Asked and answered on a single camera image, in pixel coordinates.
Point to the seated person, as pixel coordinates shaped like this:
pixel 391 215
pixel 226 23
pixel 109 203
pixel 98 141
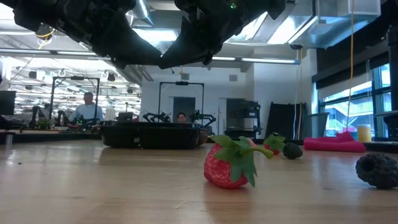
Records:
pixel 181 117

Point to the brown toy kiwi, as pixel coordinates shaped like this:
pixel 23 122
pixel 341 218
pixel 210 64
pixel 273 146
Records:
pixel 203 137

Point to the small pink toy fruit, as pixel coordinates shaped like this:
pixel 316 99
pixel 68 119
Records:
pixel 252 143

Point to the black toy blackberry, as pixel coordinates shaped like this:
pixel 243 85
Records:
pixel 377 171
pixel 292 151

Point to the black overhead camera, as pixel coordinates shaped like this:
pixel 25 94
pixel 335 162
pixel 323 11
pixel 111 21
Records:
pixel 45 31

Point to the large red toy strawberry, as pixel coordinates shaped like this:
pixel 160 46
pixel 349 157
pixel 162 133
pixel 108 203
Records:
pixel 220 171

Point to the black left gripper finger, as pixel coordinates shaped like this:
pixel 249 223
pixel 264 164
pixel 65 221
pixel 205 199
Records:
pixel 127 46

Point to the black equipment rack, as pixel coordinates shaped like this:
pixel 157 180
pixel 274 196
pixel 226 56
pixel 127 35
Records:
pixel 242 118

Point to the black standing panel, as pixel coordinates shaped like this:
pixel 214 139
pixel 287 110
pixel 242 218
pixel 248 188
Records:
pixel 284 121

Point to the black plastic tupperware container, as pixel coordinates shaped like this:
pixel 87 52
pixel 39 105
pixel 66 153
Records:
pixel 168 137

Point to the pink-red folded cloth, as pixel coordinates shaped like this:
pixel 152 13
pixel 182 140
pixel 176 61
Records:
pixel 334 144

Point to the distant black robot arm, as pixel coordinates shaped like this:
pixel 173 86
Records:
pixel 157 117
pixel 205 117
pixel 35 112

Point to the square grey wall vent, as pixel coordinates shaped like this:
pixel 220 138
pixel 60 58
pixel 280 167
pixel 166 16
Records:
pixel 233 77
pixel 185 76

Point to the dark grey door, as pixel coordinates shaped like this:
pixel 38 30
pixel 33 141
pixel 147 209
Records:
pixel 184 105

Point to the leafy red toy strawberry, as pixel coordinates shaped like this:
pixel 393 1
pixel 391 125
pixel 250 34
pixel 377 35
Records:
pixel 273 143

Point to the grey bin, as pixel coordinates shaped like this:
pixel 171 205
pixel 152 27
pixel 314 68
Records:
pixel 318 124

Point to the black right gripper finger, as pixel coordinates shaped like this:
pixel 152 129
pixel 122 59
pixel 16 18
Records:
pixel 189 46

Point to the black security camera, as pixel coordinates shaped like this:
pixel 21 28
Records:
pixel 296 46

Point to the yellow cylindrical cup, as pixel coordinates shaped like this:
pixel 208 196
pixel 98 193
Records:
pixel 364 133

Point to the black camera rig frame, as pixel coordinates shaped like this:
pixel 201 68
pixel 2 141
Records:
pixel 74 77
pixel 182 82

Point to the black computer monitor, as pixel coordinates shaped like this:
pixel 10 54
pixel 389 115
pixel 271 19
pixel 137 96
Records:
pixel 7 102

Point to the standing person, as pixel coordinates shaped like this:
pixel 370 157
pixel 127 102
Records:
pixel 88 110

